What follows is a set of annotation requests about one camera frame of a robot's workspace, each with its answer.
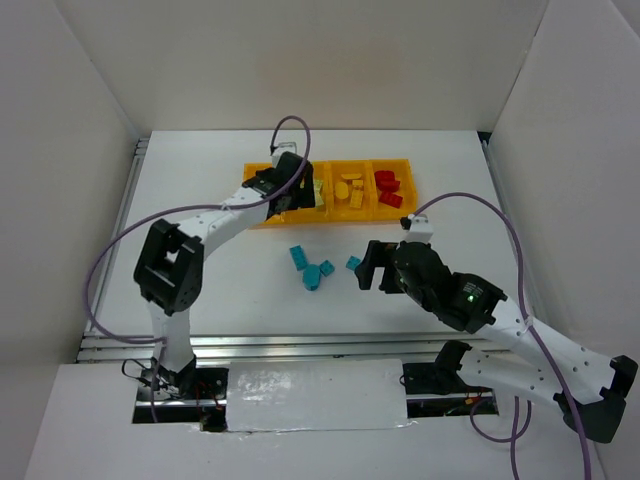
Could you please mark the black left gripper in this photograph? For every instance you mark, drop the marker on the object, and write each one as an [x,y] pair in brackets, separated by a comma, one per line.
[304,187]

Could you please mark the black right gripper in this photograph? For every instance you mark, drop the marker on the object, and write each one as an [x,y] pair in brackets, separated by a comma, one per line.
[379,267]

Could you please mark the teal square lego brick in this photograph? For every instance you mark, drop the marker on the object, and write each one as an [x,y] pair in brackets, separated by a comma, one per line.
[326,268]
[352,263]

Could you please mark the light green rectangular lego brick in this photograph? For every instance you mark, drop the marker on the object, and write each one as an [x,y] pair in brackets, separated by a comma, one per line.
[318,185]

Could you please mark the yellow oval lego brick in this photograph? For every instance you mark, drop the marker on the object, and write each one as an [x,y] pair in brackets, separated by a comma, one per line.
[341,190]

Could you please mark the red curved lego brick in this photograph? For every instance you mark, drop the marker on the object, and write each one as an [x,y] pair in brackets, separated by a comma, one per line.
[390,199]

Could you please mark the long teal lego brick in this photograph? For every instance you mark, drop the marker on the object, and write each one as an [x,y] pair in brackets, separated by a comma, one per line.
[299,257]

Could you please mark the red rectangular lego brick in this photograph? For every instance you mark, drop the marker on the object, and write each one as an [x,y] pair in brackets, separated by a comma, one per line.
[391,186]

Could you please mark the teal oval lego brick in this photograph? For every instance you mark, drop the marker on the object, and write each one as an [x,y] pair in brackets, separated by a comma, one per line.
[311,277]

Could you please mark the red oval lego brick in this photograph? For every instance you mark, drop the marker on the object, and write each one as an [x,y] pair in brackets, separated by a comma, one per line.
[384,177]

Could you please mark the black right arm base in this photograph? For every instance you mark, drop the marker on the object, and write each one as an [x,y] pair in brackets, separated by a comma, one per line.
[434,389]

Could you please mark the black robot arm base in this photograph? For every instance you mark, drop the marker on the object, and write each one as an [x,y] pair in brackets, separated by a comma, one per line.
[201,402]

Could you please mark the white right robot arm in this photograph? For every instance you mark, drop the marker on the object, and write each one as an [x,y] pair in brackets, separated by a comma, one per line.
[587,389]

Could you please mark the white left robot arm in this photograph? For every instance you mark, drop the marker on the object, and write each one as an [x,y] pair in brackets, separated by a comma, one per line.
[170,268]

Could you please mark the yellow four-compartment bin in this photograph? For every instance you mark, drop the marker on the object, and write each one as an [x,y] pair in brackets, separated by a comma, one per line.
[338,210]

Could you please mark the white foil covered panel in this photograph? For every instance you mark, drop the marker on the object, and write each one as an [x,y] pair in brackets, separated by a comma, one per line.
[336,395]

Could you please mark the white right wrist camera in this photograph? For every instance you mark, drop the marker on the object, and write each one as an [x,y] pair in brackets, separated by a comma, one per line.
[417,228]

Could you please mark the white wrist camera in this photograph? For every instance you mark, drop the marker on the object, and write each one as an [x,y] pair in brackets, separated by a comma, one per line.
[417,228]
[281,148]

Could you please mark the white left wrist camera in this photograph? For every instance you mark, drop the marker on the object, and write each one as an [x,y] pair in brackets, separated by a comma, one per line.
[281,148]

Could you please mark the aluminium table edge rail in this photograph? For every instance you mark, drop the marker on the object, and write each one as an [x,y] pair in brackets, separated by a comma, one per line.
[209,349]

